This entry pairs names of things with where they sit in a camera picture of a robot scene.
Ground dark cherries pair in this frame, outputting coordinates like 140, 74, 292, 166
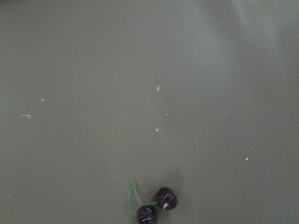
128, 182, 178, 224

